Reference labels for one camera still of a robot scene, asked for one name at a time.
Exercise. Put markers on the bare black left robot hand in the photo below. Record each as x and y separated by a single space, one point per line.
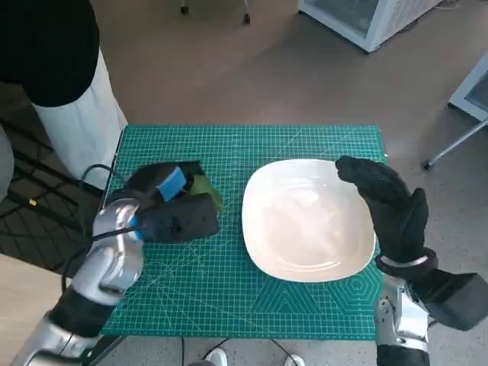
152 177

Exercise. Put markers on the green cutting mat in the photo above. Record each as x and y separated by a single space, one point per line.
198 282

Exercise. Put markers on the white glass-top cabinet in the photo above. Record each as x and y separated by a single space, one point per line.
472 87

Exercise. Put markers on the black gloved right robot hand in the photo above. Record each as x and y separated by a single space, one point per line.
400 221

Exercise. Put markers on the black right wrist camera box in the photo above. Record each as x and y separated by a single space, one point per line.
453 301

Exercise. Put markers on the chair leg with caster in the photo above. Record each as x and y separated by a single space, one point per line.
184 9
246 15

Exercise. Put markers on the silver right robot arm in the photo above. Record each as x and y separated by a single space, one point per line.
400 324

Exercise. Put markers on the white glass-door cabinet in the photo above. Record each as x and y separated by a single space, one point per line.
366 19

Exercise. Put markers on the person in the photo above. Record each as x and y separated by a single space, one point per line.
45 45

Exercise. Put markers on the white shoe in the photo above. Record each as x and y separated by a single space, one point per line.
294 360
217 357

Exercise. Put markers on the white square plate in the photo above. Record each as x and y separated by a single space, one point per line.
301 221

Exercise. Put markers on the red toy grape bunch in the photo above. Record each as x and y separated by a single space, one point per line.
206 188

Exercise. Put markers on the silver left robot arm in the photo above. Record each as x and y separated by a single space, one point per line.
106 267

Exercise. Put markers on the grey metal leg with caster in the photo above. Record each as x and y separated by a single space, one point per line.
453 146

